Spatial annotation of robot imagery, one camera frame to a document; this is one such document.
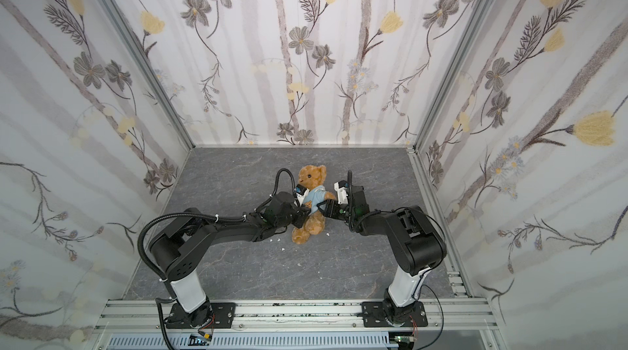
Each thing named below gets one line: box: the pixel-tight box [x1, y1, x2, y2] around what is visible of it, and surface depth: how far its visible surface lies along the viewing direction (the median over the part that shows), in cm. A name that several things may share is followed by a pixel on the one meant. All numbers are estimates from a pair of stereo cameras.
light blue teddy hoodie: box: [303, 184, 328, 216], surface depth 93 cm
